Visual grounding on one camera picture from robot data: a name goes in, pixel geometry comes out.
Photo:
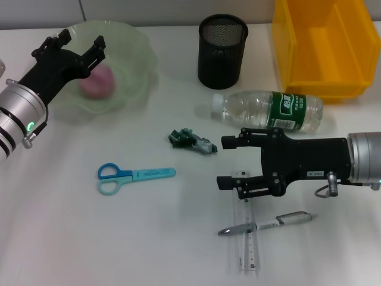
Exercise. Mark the silver white pen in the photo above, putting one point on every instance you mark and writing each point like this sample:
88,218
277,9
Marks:
268,225

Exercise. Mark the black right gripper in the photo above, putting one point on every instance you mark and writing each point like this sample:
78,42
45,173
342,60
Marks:
309,158

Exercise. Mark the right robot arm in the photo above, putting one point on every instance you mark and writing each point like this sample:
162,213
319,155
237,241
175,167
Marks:
366,158

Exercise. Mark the pink peach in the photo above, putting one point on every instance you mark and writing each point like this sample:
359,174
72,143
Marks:
99,83

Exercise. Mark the black mesh cup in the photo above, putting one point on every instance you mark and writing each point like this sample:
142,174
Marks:
221,65

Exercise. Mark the transparent ruler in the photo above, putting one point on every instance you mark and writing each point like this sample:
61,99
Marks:
248,250

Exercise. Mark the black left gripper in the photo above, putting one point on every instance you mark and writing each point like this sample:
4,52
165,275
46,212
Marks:
50,74

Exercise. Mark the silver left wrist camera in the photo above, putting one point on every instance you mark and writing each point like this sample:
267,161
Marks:
1,68

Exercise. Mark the green plastic wrapper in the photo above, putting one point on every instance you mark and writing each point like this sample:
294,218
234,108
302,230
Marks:
184,140

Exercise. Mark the blue scissors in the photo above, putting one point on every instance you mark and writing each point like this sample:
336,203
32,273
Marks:
149,173

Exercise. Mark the yellow plastic bin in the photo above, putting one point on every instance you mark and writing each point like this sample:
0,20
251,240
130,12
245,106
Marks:
327,44

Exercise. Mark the clear bottle green label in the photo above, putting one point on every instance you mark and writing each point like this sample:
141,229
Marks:
253,110

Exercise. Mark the green glass fruit plate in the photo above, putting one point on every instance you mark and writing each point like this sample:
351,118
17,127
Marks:
131,59

